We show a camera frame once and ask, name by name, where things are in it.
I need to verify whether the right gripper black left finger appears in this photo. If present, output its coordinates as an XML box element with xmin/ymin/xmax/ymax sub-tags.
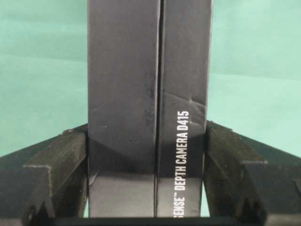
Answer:
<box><xmin>0</xmin><ymin>125</ymin><xmax>88</xmax><ymax>226</ymax></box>

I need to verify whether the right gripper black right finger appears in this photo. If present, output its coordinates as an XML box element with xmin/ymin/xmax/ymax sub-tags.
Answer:
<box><xmin>204</xmin><ymin>121</ymin><xmax>301</xmax><ymax>226</ymax></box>

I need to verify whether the black box D415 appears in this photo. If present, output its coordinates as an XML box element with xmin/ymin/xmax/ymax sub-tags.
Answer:
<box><xmin>87</xmin><ymin>0</ymin><xmax>212</xmax><ymax>218</ymax></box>

